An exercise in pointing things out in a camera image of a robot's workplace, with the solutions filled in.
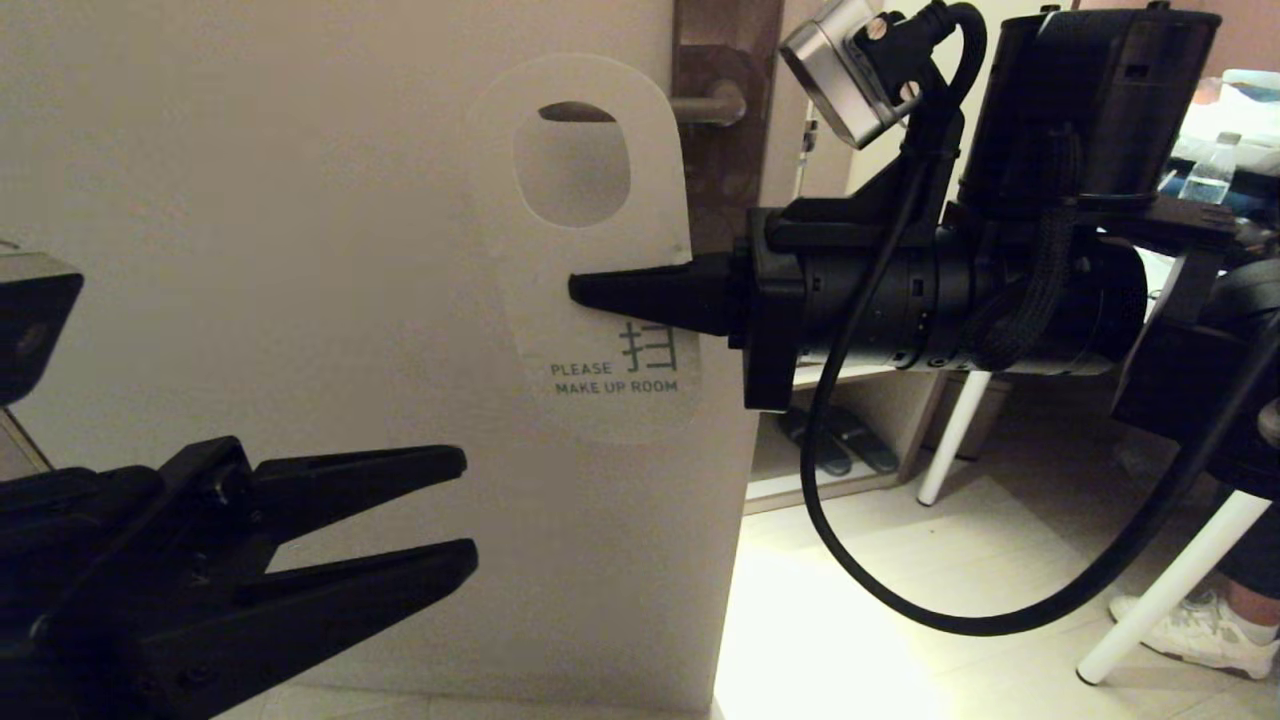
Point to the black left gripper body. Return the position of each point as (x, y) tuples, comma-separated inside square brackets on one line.
[(90, 590)]

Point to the clear plastic water bottle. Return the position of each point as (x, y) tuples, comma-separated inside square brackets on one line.
[(1208, 180)]

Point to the white sneaker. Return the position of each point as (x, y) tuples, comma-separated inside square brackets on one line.
[(1195, 632)]

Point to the brown door lock plate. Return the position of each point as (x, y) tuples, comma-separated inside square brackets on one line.
[(725, 190)]

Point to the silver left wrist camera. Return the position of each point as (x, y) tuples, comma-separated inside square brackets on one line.
[(30, 320)]

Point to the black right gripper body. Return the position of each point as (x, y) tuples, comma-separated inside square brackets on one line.
[(880, 300)]

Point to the person leg in dark trousers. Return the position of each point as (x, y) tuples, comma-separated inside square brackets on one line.
[(1255, 570)]

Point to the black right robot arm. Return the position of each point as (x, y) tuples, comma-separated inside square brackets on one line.
[(1090, 100)]

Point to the white table with round legs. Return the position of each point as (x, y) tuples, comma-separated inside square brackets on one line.
[(1170, 590)]

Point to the white plastic bag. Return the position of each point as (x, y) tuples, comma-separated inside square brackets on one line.
[(1240, 110)]

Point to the black slipper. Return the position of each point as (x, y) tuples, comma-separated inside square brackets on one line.
[(835, 455), (870, 445)]

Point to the white room door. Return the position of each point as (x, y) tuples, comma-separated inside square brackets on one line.
[(300, 250)]

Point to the white door hanger sign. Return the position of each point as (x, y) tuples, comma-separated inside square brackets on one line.
[(600, 300)]

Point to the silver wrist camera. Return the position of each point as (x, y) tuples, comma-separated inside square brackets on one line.
[(845, 75), (30, 320)]

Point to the cream bench shelf cabinet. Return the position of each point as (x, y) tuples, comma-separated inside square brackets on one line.
[(780, 470)]

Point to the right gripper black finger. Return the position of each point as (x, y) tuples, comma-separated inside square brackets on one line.
[(660, 295)]

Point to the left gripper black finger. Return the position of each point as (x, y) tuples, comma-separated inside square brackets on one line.
[(370, 480), (350, 610)]

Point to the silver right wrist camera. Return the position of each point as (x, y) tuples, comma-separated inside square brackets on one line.
[(845, 75)]

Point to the grey waste bin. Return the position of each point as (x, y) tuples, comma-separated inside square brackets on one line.
[(990, 415)]

